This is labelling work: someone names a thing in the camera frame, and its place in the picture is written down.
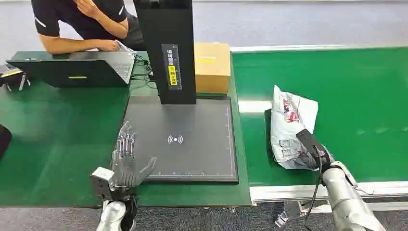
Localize dark grey scanner base plate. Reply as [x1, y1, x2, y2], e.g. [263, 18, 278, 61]
[122, 95, 239, 184]

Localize green conveyor belt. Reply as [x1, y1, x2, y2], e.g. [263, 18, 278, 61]
[231, 47, 408, 187]

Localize black device with yellow stripe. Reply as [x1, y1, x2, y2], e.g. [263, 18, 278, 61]
[0, 63, 31, 92]

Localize person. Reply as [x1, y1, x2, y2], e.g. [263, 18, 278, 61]
[30, 0, 146, 55]

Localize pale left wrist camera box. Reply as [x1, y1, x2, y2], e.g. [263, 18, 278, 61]
[90, 167, 116, 201]

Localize black open laptop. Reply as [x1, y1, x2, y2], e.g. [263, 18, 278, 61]
[5, 50, 137, 89]

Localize black scanner column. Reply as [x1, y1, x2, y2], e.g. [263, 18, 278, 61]
[133, 0, 197, 105]

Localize black cables bundle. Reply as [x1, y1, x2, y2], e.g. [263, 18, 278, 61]
[130, 53, 157, 90]

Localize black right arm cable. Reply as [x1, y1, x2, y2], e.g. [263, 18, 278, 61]
[303, 145, 323, 231]

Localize yellow black warning label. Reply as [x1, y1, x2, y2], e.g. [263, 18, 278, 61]
[161, 43, 183, 91]

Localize white plastic parcel bag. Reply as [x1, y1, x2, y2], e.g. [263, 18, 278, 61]
[270, 85, 319, 170]

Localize small metal bracket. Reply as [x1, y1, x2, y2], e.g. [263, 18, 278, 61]
[274, 211, 290, 228]

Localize green table mat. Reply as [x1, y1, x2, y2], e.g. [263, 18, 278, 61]
[0, 51, 253, 208]

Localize dark right robot hand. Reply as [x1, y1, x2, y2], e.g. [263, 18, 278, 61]
[295, 128, 332, 171]

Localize person's hand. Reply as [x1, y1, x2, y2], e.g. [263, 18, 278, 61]
[97, 39, 121, 52]

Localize brown cardboard box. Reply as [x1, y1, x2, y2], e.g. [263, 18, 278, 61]
[193, 42, 231, 95]

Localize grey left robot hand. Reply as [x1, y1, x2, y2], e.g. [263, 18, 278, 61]
[110, 120, 158, 189]

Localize black rounded object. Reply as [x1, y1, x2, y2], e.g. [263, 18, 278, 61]
[0, 124, 13, 160]

